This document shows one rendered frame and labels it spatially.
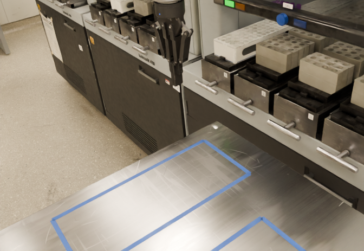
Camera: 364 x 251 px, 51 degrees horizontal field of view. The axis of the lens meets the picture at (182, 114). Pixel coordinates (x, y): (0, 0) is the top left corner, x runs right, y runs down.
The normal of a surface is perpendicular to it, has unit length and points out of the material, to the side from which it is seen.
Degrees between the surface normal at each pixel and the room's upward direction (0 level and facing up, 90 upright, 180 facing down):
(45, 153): 0
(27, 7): 90
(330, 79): 90
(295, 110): 90
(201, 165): 0
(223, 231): 0
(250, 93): 90
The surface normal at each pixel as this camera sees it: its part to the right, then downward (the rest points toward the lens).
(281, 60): -0.80, 0.39
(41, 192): -0.09, -0.83
